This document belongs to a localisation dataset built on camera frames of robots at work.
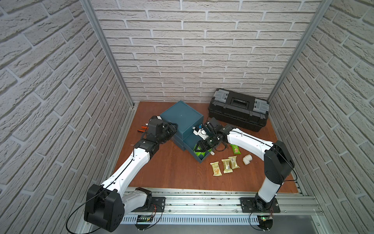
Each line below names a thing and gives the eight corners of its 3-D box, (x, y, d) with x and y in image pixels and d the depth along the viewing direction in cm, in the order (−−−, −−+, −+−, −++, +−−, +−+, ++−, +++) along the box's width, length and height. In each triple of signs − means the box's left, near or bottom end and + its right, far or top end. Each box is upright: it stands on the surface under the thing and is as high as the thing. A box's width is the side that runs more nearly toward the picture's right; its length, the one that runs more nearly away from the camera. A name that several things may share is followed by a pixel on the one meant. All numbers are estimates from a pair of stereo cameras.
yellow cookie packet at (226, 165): (224, 173, 86) (224, 172, 84) (221, 160, 91) (221, 159, 89) (232, 172, 86) (233, 171, 84) (228, 160, 91) (229, 158, 89)
